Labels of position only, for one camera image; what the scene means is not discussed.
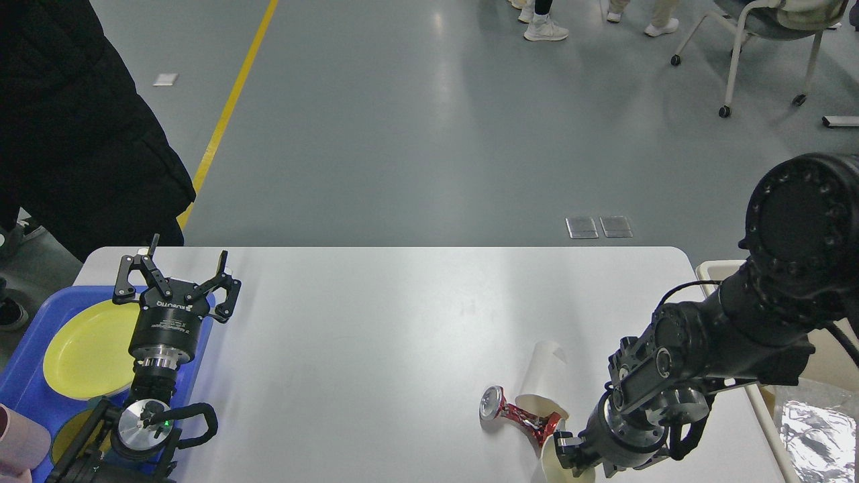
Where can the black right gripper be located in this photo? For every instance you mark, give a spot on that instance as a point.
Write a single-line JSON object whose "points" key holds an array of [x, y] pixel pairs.
{"points": [[616, 441]]}

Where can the white floor label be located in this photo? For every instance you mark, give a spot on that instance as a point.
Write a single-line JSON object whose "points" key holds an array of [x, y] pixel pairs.
{"points": [[166, 79]]}

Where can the right floor metal plate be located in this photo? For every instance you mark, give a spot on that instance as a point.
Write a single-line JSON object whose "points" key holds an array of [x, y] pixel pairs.
{"points": [[616, 226]]}

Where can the person in black coat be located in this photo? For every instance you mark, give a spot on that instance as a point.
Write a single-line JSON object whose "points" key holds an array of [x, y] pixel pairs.
{"points": [[81, 150]]}

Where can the white paper cup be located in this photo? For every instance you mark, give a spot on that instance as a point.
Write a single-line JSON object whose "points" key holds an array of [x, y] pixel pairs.
{"points": [[542, 391], [549, 468]]}

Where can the beige plastic bin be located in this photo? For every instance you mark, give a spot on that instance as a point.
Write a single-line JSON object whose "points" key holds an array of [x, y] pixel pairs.
{"points": [[830, 364]]}

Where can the white rolling chair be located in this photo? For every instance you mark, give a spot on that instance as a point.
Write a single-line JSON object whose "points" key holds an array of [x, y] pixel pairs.
{"points": [[771, 20]]}

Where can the yellow plastic plate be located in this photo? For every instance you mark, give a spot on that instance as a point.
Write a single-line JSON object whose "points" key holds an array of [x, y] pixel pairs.
{"points": [[89, 356]]}

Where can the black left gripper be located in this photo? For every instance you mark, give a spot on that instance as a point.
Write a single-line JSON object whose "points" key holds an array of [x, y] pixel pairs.
{"points": [[168, 329]]}

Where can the metal bar on floor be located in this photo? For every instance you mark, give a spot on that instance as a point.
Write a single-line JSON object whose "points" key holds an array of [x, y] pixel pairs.
{"points": [[840, 121]]}

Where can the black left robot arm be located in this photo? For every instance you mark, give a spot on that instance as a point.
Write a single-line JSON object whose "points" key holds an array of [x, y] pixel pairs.
{"points": [[136, 440]]}

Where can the blue plastic tray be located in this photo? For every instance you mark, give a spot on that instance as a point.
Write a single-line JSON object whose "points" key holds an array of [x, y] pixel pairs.
{"points": [[24, 388]]}

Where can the red snack wrapper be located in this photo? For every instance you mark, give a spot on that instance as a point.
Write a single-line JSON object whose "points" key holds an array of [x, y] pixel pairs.
{"points": [[494, 405]]}

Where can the left floor metal plate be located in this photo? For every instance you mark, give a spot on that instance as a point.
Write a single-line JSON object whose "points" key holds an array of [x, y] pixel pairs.
{"points": [[583, 227]]}

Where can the aluminium foil tray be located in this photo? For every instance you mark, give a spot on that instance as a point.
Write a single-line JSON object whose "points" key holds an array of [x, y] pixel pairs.
{"points": [[821, 443]]}

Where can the pink mug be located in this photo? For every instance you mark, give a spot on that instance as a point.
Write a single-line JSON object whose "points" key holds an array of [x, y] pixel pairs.
{"points": [[24, 445]]}

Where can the floor metal plate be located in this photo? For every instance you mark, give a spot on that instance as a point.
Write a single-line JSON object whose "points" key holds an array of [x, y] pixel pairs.
{"points": [[583, 227], [616, 226]]}

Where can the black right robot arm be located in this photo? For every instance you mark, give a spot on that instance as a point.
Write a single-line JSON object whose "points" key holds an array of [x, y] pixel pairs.
{"points": [[801, 233]]}

